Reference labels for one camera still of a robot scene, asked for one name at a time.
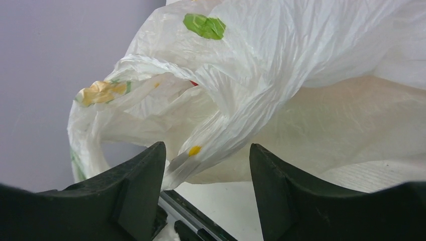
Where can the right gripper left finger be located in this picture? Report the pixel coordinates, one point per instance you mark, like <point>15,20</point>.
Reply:
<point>118,204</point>

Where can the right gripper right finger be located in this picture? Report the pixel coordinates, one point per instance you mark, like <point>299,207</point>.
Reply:
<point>296,205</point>

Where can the white plastic bag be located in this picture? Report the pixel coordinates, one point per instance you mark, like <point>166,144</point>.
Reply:
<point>321,84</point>

